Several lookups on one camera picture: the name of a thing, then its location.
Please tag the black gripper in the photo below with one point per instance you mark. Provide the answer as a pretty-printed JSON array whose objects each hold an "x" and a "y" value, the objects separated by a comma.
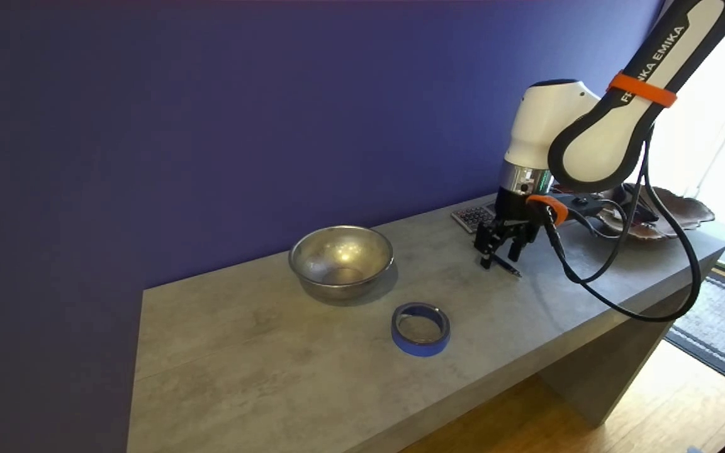
[{"x": 513, "y": 222}]

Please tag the black pen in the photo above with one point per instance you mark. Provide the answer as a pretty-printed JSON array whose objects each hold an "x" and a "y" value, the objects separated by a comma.
[{"x": 507, "y": 264}]

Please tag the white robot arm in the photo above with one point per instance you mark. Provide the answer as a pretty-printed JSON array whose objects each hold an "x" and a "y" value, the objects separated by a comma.
[{"x": 593, "y": 141}]

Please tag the brown wooden tray bowl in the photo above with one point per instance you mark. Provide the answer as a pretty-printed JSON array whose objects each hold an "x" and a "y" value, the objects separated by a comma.
[{"x": 649, "y": 218}]

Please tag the silver metal bowl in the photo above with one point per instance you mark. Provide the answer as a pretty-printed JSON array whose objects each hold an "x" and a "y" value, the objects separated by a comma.
[{"x": 343, "y": 263}]

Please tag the grey calculator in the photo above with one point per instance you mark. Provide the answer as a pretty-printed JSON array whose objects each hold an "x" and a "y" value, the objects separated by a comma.
[{"x": 469, "y": 220}]

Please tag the blue tape roll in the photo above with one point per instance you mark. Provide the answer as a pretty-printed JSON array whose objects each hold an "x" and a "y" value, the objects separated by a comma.
[{"x": 420, "y": 329}]

